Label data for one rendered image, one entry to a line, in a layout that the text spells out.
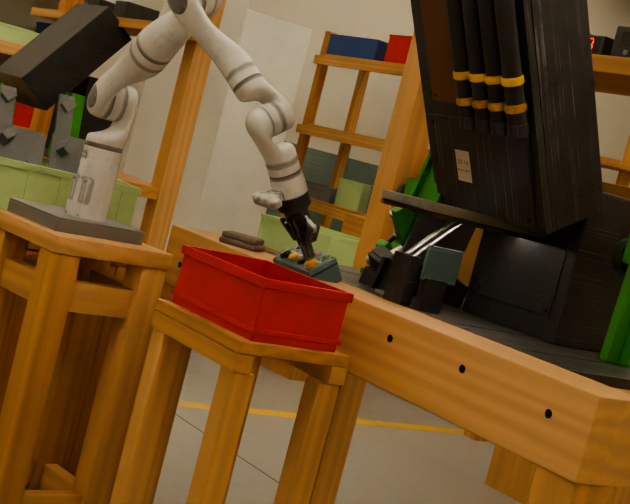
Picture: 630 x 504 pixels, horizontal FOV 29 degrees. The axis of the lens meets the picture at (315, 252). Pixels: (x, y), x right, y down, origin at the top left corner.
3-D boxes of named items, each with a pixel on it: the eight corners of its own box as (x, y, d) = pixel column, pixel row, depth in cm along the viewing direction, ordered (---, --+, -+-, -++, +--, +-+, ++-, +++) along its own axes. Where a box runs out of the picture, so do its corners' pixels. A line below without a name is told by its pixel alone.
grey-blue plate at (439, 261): (415, 310, 258) (432, 245, 257) (409, 307, 259) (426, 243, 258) (448, 316, 263) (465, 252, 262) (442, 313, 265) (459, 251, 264)
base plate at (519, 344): (566, 380, 221) (569, 369, 221) (253, 255, 310) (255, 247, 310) (706, 401, 246) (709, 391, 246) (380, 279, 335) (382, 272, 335)
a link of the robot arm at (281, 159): (273, 183, 255) (306, 167, 259) (253, 115, 249) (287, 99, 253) (255, 178, 261) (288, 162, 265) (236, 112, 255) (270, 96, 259)
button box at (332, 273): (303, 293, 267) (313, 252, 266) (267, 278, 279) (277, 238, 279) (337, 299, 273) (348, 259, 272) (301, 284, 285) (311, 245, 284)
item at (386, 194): (426, 216, 246) (430, 201, 246) (379, 202, 259) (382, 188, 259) (558, 247, 269) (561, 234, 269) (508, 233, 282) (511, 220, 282)
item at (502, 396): (575, 484, 198) (599, 396, 197) (157, 279, 319) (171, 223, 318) (631, 488, 206) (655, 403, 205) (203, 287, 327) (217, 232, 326)
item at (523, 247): (551, 344, 260) (594, 189, 257) (458, 309, 284) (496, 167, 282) (608, 353, 270) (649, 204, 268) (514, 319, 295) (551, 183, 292)
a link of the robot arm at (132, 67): (133, 25, 274) (171, 36, 279) (82, 90, 293) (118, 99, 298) (136, 58, 269) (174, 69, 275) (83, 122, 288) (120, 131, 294)
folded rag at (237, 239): (265, 251, 305) (268, 240, 305) (254, 252, 298) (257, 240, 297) (228, 241, 308) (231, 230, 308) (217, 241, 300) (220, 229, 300)
